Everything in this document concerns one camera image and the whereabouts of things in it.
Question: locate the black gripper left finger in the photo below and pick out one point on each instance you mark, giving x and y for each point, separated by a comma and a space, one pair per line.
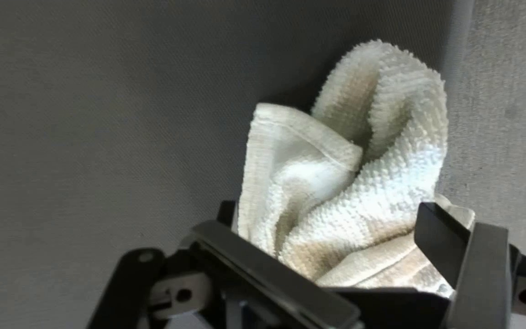
274, 276

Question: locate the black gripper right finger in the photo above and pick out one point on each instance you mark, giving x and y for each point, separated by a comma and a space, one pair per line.
482, 274

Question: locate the blue patterned white towel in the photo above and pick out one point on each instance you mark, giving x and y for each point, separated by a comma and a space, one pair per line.
347, 183

